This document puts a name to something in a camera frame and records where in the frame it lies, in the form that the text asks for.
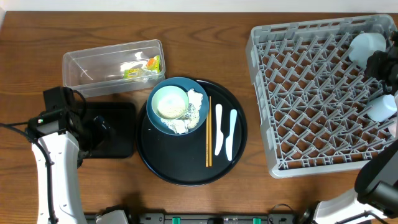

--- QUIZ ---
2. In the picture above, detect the dark blue plate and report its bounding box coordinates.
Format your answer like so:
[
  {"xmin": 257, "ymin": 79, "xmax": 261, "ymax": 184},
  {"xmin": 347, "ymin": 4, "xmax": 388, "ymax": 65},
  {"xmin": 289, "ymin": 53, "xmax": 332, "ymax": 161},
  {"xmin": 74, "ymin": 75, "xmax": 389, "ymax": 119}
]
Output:
[{"xmin": 146, "ymin": 77, "xmax": 209, "ymax": 136}]

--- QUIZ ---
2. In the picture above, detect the white plastic knife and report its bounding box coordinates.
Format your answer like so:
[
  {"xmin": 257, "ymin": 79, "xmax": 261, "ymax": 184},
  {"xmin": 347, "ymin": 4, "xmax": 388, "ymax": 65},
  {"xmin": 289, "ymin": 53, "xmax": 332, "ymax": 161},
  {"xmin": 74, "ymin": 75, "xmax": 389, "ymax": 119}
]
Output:
[
  {"xmin": 215, "ymin": 104, "xmax": 223, "ymax": 156},
  {"xmin": 225, "ymin": 109, "xmax": 237, "ymax": 161}
]

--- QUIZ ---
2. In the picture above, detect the pale green bowl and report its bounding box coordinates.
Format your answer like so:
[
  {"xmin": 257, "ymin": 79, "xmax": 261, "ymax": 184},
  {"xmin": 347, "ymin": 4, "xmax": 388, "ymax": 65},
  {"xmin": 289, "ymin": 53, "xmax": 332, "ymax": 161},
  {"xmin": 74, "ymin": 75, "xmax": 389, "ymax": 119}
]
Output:
[{"xmin": 151, "ymin": 86, "xmax": 189, "ymax": 120}]

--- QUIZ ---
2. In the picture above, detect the light blue saucer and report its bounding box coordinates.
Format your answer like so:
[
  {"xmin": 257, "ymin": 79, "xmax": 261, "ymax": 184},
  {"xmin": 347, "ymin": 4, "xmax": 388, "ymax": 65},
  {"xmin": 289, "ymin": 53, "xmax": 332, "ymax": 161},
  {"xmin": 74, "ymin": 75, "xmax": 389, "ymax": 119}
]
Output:
[{"xmin": 348, "ymin": 33, "xmax": 386, "ymax": 69}]

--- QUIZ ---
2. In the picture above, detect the clear plastic bin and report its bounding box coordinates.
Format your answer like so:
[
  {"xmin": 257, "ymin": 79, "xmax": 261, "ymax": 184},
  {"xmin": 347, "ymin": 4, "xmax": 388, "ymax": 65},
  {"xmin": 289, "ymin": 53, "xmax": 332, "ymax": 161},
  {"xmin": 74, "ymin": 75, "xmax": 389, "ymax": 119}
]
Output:
[{"xmin": 63, "ymin": 39, "xmax": 165, "ymax": 98}]

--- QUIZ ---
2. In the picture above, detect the pink cup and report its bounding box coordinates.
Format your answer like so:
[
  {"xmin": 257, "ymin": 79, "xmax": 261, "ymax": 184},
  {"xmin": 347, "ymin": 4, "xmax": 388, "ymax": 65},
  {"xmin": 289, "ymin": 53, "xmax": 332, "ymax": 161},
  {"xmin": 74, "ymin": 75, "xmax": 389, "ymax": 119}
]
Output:
[{"xmin": 388, "ymin": 119, "xmax": 397, "ymax": 137}]

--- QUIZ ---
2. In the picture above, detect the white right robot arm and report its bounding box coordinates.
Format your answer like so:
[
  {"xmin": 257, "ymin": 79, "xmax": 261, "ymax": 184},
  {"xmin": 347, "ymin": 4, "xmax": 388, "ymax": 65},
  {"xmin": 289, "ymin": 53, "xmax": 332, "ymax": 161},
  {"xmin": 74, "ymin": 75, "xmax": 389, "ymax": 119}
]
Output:
[{"xmin": 299, "ymin": 31, "xmax": 397, "ymax": 223}]

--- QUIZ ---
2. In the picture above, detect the crumpled white napkin waste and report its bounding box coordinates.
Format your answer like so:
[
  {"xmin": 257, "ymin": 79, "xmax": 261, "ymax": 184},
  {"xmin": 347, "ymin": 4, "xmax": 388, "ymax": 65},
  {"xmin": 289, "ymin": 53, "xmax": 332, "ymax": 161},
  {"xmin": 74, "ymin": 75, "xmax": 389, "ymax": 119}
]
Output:
[{"xmin": 161, "ymin": 88, "xmax": 203, "ymax": 134}]

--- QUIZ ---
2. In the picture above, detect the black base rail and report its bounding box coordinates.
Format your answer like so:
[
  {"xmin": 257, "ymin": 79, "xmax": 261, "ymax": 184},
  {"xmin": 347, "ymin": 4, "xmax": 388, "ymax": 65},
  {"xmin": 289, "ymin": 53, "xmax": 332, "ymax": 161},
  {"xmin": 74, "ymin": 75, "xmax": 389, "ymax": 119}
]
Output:
[{"xmin": 85, "ymin": 205, "xmax": 298, "ymax": 224}]

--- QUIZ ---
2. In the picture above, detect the black square mat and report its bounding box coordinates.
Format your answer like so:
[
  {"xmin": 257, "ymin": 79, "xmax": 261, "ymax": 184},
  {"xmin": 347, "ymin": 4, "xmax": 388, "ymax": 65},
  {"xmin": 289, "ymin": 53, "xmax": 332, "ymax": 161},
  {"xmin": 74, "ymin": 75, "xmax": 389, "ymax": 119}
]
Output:
[{"xmin": 78, "ymin": 102, "xmax": 136, "ymax": 159}]

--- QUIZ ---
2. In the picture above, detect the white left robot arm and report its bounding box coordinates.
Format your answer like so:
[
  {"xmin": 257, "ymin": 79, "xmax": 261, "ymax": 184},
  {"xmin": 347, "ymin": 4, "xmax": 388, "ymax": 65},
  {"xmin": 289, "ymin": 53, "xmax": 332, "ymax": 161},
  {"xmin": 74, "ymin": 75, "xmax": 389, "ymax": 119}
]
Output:
[{"xmin": 27, "ymin": 108, "xmax": 113, "ymax": 223}]

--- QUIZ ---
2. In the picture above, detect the small white cup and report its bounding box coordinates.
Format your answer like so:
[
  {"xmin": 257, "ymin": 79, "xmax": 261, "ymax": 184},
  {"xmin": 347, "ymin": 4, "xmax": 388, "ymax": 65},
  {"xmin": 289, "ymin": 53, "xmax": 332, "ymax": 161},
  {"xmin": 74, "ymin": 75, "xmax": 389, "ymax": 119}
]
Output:
[{"xmin": 367, "ymin": 95, "xmax": 397, "ymax": 122}]

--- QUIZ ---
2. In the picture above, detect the grey dishwasher rack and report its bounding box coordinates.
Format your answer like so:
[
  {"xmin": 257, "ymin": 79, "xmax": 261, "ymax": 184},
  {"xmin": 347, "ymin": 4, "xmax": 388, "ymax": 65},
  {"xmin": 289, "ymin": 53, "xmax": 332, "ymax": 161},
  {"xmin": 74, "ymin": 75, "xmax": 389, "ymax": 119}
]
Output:
[{"xmin": 246, "ymin": 14, "xmax": 397, "ymax": 179}]

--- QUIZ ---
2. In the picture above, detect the black round tray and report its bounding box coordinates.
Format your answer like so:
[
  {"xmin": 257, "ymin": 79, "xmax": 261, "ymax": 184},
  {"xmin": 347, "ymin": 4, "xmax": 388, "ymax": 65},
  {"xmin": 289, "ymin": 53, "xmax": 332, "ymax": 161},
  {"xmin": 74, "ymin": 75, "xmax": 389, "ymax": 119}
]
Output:
[{"xmin": 136, "ymin": 80, "xmax": 248, "ymax": 185}]

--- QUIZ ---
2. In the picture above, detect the green orange snack wrapper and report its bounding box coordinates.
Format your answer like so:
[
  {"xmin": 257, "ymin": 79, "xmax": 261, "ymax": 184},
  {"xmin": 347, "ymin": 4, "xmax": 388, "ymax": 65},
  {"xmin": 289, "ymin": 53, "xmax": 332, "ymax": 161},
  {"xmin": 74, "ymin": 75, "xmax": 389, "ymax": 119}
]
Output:
[{"xmin": 123, "ymin": 55, "xmax": 161, "ymax": 79}]

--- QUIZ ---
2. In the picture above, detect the wooden chopstick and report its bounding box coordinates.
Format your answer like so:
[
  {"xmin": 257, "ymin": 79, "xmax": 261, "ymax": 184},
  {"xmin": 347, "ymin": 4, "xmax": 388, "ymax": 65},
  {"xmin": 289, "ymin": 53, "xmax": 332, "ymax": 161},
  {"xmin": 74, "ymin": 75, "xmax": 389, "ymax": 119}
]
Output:
[
  {"xmin": 205, "ymin": 112, "xmax": 209, "ymax": 167},
  {"xmin": 208, "ymin": 96, "xmax": 213, "ymax": 167}
]

